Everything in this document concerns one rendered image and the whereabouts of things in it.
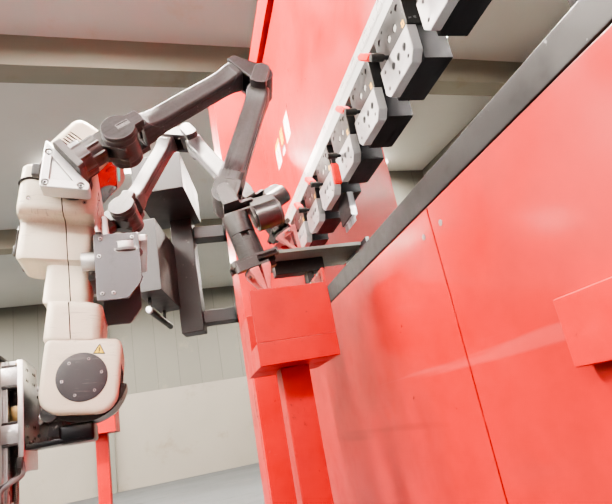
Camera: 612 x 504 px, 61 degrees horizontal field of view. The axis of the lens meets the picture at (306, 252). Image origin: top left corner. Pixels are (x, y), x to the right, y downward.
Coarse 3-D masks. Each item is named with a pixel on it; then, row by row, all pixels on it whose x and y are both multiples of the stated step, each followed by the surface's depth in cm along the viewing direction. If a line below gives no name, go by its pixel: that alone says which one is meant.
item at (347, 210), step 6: (348, 192) 158; (342, 198) 162; (348, 198) 157; (342, 204) 162; (348, 204) 157; (354, 204) 157; (342, 210) 163; (348, 210) 158; (354, 210) 156; (342, 216) 163; (348, 216) 158; (354, 216) 156; (342, 222) 164; (348, 222) 161; (354, 222) 156; (348, 228) 162
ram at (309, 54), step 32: (288, 0) 187; (320, 0) 154; (352, 0) 130; (288, 32) 191; (320, 32) 157; (352, 32) 132; (288, 64) 196; (320, 64) 160; (288, 96) 201; (320, 96) 163; (320, 128) 166; (288, 160) 211
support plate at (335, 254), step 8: (296, 248) 143; (304, 248) 144; (312, 248) 144; (320, 248) 145; (328, 248) 146; (336, 248) 147; (344, 248) 149; (352, 248) 150; (280, 256) 145; (288, 256) 146; (296, 256) 148; (304, 256) 149; (312, 256) 150; (320, 256) 152; (328, 256) 153; (336, 256) 155; (344, 256) 156; (328, 264) 161; (336, 264) 163; (272, 272) 158
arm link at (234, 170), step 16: (256, 64) 132; (256, 80) 128; (256, 96) 130; (240, 112) 127; (256, 112) 127; (240, 128) 124; (256, 128) 125; (240, 144) 121; (224, 160) 119; (240, 160) 118; (224, 176) 115; (240, 176) 115; (240, 192) 118
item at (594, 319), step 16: (592, 288) 49; (608, 288) 47; (560, 304) 53; (576, 304) 51; (592, 304) 49; (608, 304) 47; (560, 320) 53; (576, 320) 51; (592, 320) 49; (608, 320) 47; (576, 336) 51; (592, 336) 49; (608, 336) 47; (576, 352) 51; (592, 352) 49; (608, 352) 48
